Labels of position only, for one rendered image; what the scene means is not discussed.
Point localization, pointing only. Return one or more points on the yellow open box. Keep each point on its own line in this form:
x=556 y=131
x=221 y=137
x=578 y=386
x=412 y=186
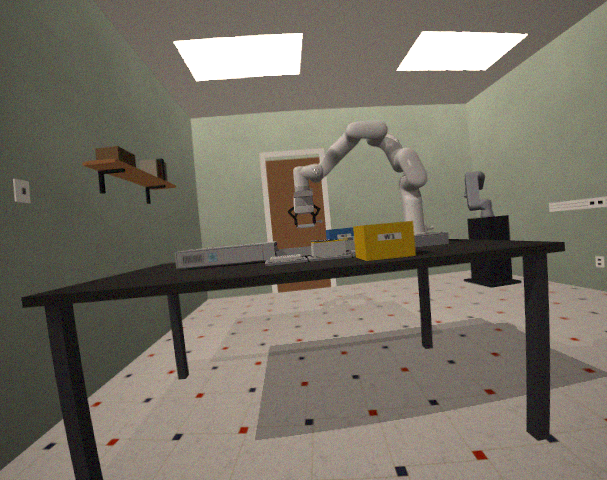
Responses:
x=384 y=241

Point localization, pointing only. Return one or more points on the blue open-top bin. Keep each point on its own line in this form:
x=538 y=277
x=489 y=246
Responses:
x=333 y=234

